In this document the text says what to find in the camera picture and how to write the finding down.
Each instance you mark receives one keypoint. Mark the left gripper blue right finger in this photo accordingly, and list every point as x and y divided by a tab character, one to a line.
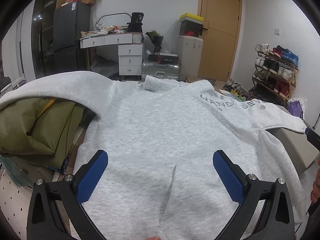
231	175

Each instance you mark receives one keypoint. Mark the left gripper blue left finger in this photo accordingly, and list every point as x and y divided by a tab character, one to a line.
88	176

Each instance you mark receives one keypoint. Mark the light grey sweatshirt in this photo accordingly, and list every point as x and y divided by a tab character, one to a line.
160	137

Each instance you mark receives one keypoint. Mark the person right hand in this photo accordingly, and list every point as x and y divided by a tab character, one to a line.
315	193

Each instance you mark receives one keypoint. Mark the grey bed footboard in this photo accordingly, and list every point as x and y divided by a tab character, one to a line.
301	152

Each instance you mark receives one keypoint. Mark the purple plastic bag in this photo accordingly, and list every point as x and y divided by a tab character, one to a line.
295	108

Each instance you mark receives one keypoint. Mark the wooden shoe rack with shoes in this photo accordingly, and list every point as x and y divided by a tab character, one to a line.
275	74

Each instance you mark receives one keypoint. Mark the silver aluminium suitcase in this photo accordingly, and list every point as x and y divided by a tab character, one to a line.
160	71

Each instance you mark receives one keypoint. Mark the white small cabinet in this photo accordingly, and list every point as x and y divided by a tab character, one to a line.
189	50

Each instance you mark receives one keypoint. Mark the black box on suitcase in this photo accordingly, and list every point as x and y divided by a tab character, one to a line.
163	58

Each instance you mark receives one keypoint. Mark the white dressing desk with drawers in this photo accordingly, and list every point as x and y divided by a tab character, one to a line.
130	48

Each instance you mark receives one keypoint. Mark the dark flower bouquet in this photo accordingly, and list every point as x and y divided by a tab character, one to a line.
156	40

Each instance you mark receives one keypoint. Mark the wooden door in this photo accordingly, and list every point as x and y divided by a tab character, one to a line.
221	22

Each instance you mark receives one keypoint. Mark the yellow black shoe boxes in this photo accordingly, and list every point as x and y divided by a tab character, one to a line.
191	25

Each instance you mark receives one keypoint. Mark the black refrigerator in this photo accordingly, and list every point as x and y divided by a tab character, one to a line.
69	22

